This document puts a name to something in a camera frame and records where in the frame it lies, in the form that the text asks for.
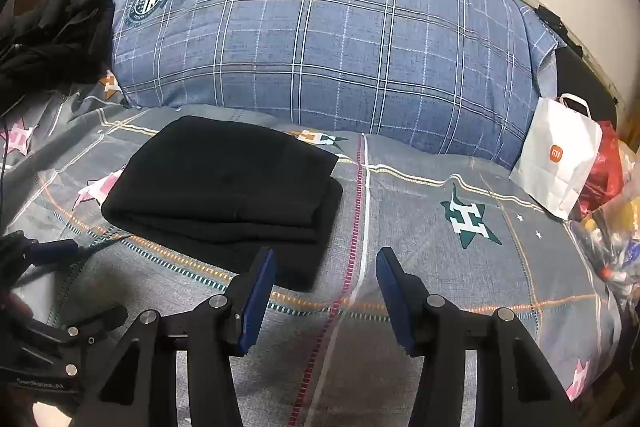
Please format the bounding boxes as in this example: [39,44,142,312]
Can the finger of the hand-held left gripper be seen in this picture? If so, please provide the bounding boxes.
[0,231,83,293]
[35,306,128,348]

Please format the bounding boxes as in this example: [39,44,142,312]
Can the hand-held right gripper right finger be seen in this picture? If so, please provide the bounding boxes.
[375,247,583,427]

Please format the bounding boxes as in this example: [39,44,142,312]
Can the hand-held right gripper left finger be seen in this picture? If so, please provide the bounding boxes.
[75,247,277,427]

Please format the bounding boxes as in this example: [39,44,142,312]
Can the black pants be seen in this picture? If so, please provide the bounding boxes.
[101,116,344,293]

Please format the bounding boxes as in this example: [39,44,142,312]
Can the grey printed bedsheet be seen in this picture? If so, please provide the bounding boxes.
[0,72,626,427]

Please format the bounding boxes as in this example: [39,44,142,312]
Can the white paper bag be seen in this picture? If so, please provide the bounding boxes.
[509,93,603,221]

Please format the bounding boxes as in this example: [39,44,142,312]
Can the clear plastic bag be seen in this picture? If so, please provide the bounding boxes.
[570,142,640,308]

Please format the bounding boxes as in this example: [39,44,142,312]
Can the red plastic bag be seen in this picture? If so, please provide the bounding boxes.
[577,122,623,218]

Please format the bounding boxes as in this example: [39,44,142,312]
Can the blue plaid pillow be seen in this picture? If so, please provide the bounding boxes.
[107,0,568,170]

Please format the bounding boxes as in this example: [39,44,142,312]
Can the black bag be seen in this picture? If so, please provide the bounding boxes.
[555,47,618,122]

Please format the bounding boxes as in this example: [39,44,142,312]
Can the dark cable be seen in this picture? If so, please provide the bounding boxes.
[20,229,146,283]

